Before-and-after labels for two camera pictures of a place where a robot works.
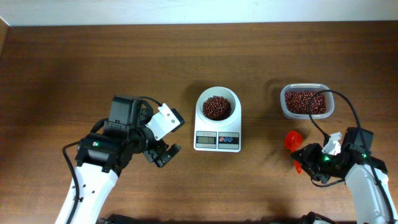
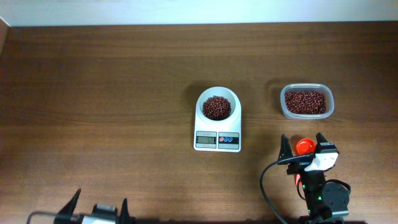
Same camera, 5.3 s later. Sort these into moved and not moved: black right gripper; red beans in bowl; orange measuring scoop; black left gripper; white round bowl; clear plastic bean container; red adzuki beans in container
Moved: black right gripper; orange measuring scoop; black left gripper
Not moved: clear plastic bean container; red beans in bowl; white round bowl; red adzuki beans in container
